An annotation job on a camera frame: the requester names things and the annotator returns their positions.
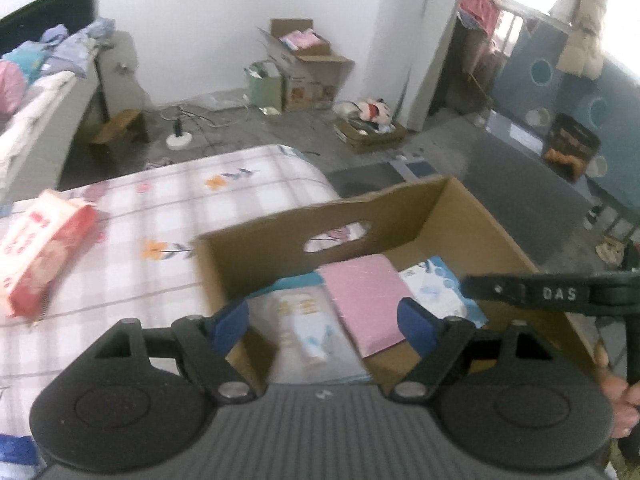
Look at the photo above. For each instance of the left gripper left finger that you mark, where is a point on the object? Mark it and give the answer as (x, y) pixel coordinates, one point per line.
(200, 347)

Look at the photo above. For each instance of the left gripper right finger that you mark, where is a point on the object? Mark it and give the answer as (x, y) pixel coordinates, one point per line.
(446, 348)

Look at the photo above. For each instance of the blue white tissue box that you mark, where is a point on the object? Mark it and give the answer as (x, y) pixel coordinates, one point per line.
(436, 288)

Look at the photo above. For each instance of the pink cloth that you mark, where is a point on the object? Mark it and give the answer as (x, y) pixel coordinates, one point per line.
(366, 292)

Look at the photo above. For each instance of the right hand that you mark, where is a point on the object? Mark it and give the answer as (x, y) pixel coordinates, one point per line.
(624, 397)

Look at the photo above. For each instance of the plaid bed sheet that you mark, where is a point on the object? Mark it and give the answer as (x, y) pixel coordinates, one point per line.
(138, 263)

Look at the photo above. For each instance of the brown cardboard box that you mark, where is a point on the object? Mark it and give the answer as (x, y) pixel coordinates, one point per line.
(407, 224)

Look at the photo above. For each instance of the red pink wipes pack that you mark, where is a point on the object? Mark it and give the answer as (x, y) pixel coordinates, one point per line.
(36, 248)

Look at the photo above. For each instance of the blue fluffy cloth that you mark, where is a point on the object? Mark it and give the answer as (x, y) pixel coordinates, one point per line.
(18, 450)

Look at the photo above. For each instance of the small wooden stool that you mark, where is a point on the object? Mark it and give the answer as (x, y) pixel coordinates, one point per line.
(127, 121)

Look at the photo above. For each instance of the plush toy on floor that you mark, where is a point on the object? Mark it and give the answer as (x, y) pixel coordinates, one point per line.
(373, 111)

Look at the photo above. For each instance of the green paper bag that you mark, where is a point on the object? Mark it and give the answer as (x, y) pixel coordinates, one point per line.
(265, 87)

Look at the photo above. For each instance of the white fringed blanket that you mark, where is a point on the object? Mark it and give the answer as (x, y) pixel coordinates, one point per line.
(39, 98)

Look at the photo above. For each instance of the open cardboard box with pink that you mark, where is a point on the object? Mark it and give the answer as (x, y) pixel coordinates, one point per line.
(312, 72)

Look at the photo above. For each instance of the blue purple clothes pile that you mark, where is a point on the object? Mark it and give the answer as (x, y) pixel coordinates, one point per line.
(58, 51)

